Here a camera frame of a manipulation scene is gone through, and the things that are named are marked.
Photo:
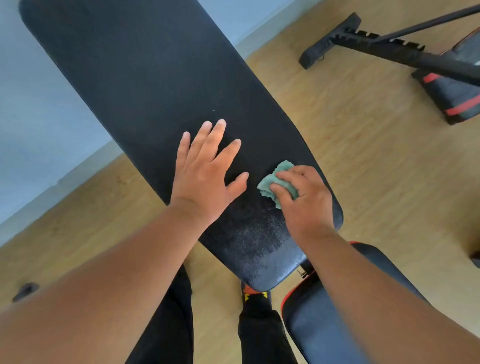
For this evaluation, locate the person's right hand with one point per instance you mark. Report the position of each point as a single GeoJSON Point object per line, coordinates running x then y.
{"type": "Point", "coordinates": [311, 210]}

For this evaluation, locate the person's left hand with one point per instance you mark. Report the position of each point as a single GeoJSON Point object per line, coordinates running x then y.
{"type": "Point", "coordinates": [198, 183]}

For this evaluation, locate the green cleaning cloth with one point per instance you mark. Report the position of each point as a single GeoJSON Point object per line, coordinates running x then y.
{"type": "Point", "coordinates": [268, 183]}

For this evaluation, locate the black weight bench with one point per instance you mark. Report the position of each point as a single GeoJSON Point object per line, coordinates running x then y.
{"type": "Point", "coordinates": [150, 93]}

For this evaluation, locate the person's left forearm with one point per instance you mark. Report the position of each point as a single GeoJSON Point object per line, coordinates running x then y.
{"type": "Point", "coordinates": [93, 307]}

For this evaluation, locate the person's right forearm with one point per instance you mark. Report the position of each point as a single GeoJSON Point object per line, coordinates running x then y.
{"type": "Point", "coordinates": [375, 307]}

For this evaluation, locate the person's right red black shoe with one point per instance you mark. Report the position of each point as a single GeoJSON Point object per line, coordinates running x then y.
{"type": "Point", "coordinates": [255, 294]}

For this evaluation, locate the person's black trousers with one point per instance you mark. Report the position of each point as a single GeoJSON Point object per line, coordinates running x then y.
{"type": "Point", "coordinates": [262, 330]}

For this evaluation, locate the black bench foot block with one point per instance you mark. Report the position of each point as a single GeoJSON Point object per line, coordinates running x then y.
{"type": "Point", "coordinates": [476, 259]}

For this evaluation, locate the black bench with headrest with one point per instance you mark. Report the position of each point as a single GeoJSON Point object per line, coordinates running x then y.
{"type": "Point", "coordinates": [397, 54]}

